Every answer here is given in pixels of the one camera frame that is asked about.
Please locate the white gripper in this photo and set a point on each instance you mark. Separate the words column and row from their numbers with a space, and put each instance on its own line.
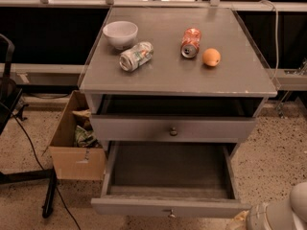
column 255, row 217

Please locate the grey drawer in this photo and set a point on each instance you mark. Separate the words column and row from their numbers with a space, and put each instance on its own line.
column 171, row 129
column 193, row 180

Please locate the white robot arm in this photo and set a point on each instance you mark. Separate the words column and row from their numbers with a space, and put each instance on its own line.
column 298, row 201

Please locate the grey top drawer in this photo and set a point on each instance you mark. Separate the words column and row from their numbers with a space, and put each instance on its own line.
column 171, row 129

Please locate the grey wooden drawer cabinet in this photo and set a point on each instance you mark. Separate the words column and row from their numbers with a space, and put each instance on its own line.
column 171, row 84

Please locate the orange fruit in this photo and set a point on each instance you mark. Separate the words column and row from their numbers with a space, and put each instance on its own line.
column 211, row 57

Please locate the green chip bag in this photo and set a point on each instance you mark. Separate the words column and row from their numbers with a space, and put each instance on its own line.
column 84, row 138

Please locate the brown cardboard box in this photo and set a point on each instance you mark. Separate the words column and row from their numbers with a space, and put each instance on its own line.
column 69, row 160

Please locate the brown snack bag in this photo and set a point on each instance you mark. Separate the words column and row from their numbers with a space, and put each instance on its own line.
column 82, row 118

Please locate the orange soda can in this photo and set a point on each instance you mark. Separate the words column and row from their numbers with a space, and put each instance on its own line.
column 190, row 43

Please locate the black stand base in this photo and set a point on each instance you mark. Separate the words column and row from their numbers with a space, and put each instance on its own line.
column 50, row 174

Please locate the crushed silver green can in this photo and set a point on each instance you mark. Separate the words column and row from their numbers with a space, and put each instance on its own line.
column 136, row 56

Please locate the white ceramic bowl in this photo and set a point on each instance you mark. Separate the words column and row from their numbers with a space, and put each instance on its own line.
column 120, row 34

